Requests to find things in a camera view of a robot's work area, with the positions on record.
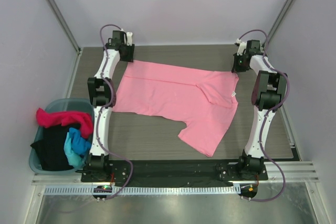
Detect right aluminium frame post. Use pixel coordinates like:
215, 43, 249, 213
268, 0, 295, 42

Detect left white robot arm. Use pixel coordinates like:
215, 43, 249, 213
86, 30, 134, 182

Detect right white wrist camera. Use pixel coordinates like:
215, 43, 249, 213
235, 39, 247, 56

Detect black t-shirt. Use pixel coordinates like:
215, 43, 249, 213
29, 123, 80, 174

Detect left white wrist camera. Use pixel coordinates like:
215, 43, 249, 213
126, 31, 133, 46

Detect aluminium frame post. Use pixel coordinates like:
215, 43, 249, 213
30, 0, 82, 54
268, 0, 295, 42

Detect blue t-shirt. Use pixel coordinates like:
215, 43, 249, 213
64, 127, 91, 168

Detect teal laundry basket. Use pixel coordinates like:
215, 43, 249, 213
36, 98, 94, 175

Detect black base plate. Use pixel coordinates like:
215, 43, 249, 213
81, 158, 268, 183

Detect aluminium front rail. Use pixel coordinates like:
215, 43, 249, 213
31, 161, 319, 186

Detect magenta t-shirt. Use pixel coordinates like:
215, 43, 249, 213
36, 108, 94, 138

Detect left aluminium frame post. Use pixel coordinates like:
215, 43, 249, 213
30, 0, 82, 54

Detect white slotted cable duct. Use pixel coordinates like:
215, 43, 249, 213
44, 184, 240, 196

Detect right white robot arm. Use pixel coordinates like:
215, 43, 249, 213
232, 39, 288, 180

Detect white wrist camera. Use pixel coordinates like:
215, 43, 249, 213
235, 39, 247, 56
126, 31, 133, 46

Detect light pink t-shirt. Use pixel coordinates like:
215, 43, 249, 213
113, 60, 239, 157

